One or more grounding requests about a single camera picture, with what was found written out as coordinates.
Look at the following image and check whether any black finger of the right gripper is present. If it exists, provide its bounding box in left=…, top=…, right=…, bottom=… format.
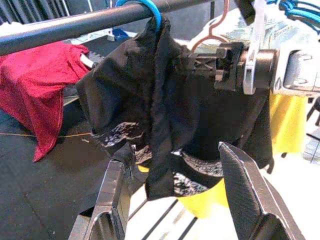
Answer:
left=174, top=53, right=221, bottom=76

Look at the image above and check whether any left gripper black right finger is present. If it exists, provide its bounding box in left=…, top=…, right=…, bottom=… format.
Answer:
left=217, top=141, right=307, bottom=240

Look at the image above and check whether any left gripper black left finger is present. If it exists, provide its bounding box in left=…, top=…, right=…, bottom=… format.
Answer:
left=83, top=144, right=137, bottom=240

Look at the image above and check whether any black white-printed garment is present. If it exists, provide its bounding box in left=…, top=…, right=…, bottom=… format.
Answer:
left=74, top=16, right=276, bottom=201

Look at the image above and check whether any blue plastic hanger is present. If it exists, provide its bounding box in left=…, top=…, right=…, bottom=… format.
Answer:
left=114, top=0, right=163, bottom=35

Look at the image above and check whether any pink plastic hanger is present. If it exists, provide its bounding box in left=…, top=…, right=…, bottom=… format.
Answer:
left=191, top=0, right=231, bottom=55

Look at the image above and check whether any black rubber floor mat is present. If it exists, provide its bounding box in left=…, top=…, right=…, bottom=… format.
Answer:
left=0, top=37, right=151, bottom=240

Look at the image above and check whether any yellow printed T-shirt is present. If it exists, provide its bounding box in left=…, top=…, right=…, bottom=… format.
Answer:
left=137, top=89, right=309, bottom=220

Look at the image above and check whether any bunch of blue hangers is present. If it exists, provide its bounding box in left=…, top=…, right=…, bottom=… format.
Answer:
left=266, top=0, right=320, bottom=28

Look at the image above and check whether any white black gadget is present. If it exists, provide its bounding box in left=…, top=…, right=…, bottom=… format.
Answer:
left=79, top=53, right=98, bottom=69

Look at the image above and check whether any black metal clothes rack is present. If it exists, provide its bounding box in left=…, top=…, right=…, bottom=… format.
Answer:
left=0, top=0, right=218, bottom=240

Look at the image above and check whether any red draped cloth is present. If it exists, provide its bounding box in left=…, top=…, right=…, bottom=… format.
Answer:
left=0, top=41, right=91, bottom=163

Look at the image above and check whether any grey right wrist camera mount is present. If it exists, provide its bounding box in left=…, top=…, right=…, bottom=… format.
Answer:
left=234, top=0, right=266, bottom=95

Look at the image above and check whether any thin yellow cord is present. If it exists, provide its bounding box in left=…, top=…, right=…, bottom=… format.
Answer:
left=0, top=131, right=93, bottom=139

